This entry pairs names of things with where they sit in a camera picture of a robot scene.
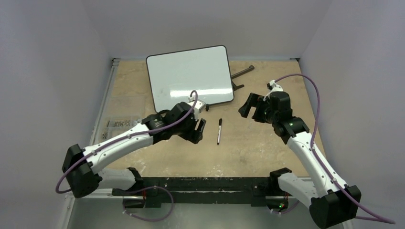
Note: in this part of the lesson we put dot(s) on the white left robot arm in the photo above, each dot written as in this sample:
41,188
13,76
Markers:
85,169

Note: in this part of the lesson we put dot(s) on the black wire easel stand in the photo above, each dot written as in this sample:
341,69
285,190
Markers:
238,74

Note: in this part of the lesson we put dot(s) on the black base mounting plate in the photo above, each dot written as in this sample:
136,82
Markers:
152,192

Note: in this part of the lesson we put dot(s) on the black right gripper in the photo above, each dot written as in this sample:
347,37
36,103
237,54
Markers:
257,107

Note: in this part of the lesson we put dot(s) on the black whiteboard marker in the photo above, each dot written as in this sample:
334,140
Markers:
219,131

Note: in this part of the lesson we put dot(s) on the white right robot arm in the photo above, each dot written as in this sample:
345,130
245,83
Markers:
330,200

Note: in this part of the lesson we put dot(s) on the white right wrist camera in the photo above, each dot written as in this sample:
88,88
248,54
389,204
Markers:
272,87

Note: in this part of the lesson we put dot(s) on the aluminium extrusion rail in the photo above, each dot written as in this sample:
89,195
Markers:
98,193

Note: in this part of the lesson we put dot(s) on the white whiteboard black frame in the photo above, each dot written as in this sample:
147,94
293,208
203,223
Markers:
174,75

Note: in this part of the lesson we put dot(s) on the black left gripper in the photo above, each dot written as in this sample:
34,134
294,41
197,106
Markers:
194,138

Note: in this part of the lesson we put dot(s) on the clear box of screws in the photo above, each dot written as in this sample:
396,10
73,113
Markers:
121,114

